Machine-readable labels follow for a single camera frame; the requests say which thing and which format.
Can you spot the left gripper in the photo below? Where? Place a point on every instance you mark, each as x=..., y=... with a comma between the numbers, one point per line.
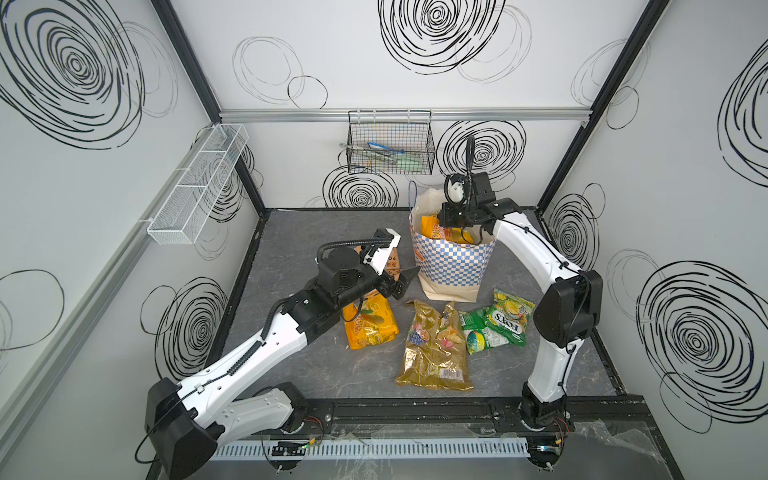
x=390, y=284

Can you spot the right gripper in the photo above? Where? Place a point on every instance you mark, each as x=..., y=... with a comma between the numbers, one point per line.
x=452, y=218

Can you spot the blue checkered paper bag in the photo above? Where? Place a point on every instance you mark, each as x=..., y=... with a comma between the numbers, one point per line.
x=448, y=271

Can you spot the orange yellow snack bag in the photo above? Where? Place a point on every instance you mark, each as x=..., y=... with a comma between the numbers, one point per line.
x=369, y=323

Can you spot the gold candy bag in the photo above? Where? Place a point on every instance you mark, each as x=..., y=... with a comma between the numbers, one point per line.
x=435, y=355

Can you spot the green chips bag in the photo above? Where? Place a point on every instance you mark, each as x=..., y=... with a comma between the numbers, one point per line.
x=503, y=322

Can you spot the beige sweet potato snack bag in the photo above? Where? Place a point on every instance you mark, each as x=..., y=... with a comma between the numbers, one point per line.
x=392, y=267

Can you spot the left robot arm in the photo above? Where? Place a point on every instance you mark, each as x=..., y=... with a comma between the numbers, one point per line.
x=187, y=420

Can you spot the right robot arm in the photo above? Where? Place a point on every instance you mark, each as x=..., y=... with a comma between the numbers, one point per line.
x=571, y=303

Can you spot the green item in basket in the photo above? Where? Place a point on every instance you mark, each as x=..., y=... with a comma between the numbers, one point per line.
x=405, y=162

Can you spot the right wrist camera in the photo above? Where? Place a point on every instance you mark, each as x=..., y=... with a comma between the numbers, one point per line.
x=455, y=188

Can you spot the black wire basket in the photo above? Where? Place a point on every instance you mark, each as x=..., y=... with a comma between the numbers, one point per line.
x=372, y=133

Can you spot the white slotted cable duct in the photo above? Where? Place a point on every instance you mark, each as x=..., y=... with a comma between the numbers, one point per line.
x=353, y=449

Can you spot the white mesh wall shelf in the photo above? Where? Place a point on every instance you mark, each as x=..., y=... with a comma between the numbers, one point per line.
x=187, y=208

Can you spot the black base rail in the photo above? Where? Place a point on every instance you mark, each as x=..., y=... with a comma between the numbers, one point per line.
x=500, y=415

